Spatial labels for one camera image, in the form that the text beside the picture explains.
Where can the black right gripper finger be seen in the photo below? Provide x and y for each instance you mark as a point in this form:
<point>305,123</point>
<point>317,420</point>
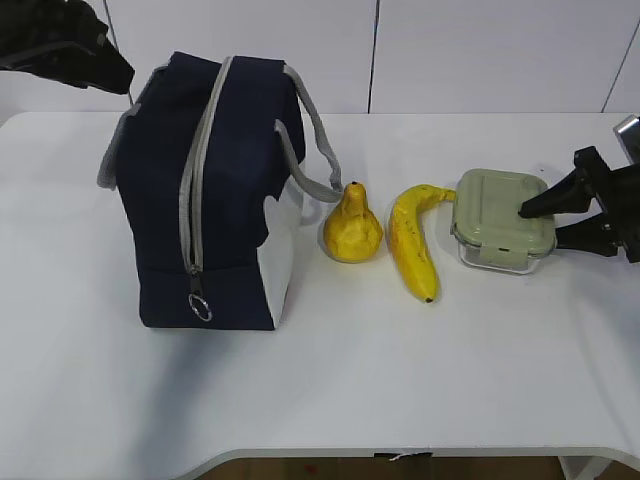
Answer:
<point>593,235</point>
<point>574,193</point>

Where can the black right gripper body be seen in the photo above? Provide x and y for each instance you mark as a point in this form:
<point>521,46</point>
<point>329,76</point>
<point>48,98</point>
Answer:
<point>617,193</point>

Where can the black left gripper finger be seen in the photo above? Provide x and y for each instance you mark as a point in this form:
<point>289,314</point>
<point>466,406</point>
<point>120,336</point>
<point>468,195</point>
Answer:
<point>104,69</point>

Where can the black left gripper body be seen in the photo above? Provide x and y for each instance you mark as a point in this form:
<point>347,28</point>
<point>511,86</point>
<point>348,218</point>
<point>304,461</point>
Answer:
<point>55,40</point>

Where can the glass container green lid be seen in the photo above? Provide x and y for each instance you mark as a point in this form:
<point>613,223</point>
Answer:
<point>488,228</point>

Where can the navy insulated lunch bag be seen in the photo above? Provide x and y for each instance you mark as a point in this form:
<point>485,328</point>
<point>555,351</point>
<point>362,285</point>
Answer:
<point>213,163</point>

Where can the yellow banana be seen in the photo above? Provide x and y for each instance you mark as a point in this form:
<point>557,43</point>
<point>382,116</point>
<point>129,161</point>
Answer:
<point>407,242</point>

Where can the yellow pear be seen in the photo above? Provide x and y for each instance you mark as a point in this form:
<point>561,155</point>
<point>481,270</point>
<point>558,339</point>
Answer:
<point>351,232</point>

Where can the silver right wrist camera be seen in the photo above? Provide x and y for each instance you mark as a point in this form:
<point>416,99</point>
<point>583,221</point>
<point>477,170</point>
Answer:
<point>627,132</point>

